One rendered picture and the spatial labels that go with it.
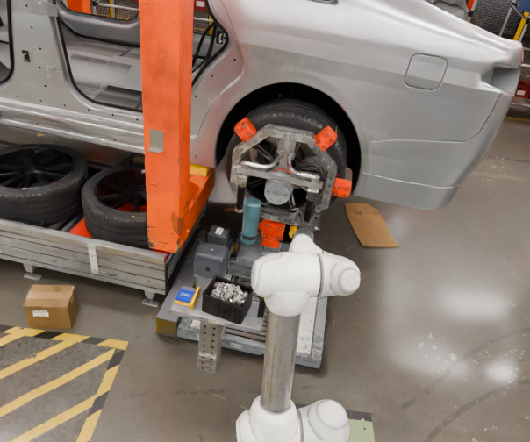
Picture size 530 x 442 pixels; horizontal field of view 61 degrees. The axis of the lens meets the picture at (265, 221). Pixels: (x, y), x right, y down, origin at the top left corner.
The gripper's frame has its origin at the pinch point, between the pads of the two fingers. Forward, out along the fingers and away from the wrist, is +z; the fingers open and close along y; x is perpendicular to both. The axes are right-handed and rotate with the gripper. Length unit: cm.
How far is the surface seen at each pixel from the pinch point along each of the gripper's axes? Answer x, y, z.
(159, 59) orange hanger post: 65, -68, -16
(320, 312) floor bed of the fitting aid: -75, 20, 8
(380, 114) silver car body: 40, 25, 36
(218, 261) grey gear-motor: -45, -42, 0
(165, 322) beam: -72, -63, -26
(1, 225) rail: -45, -165, -8
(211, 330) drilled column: -49, -34, -43
